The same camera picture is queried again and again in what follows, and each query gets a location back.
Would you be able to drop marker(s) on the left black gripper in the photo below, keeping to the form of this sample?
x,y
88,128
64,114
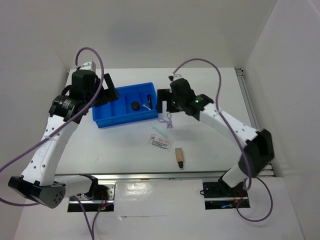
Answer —
x,y
111,94

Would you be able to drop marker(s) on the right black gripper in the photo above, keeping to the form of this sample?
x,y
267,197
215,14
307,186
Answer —
x,y
165,95

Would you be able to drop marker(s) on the dark brown cream jar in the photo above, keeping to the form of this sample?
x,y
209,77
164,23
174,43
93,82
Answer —
x,y
135,105

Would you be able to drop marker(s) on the blue plastic organizer tray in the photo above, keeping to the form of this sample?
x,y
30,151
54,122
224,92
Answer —
x,y
120,112

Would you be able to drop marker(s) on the mint green small brush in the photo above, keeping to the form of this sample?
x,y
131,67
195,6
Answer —
x,y
160,133

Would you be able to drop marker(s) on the makeup sticker card packet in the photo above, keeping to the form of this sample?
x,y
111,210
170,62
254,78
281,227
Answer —
x,y
160,142

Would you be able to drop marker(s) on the beige foundation bottle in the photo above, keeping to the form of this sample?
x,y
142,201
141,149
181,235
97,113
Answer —
x,y
179,157

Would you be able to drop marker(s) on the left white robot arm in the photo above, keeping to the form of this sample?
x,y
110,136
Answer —
x,y
38,182

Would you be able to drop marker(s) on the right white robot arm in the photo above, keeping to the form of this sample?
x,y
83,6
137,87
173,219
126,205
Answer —
x,y
256,146

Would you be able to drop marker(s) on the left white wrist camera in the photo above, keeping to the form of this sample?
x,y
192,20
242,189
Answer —
x,y
90,66

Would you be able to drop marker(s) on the aluminium front rail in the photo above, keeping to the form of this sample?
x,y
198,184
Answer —
x,y
147,176

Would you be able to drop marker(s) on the aluminium rail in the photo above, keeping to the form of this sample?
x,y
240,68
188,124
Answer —
x,y
147,176
268,171

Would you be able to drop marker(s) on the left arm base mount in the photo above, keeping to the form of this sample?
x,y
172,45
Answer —
x,y
103,199

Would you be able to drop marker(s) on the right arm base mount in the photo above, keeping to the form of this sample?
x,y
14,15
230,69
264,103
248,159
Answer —
x,y
215,199

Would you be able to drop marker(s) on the aluminium right rail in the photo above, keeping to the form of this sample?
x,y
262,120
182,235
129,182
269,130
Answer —
x,y
268,171

